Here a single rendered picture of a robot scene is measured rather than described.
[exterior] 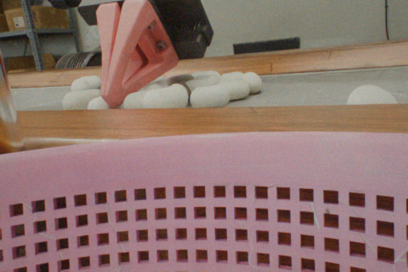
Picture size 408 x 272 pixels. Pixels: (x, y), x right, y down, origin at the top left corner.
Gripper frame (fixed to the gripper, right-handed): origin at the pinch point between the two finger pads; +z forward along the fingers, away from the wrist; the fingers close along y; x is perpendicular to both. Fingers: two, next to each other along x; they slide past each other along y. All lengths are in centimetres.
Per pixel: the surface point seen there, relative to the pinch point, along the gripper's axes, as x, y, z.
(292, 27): 135, -24, -164
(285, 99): 5.4, 11.7, -3.4
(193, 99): 2.0, 5.7, -0.8
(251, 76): 5.9, 8.3, -6.4
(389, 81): 9.8, 19.1, -8.6
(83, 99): 1.5, -4.4, -0.7
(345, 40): 144, 6, -157
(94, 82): 12.8, -17.8, -12.9
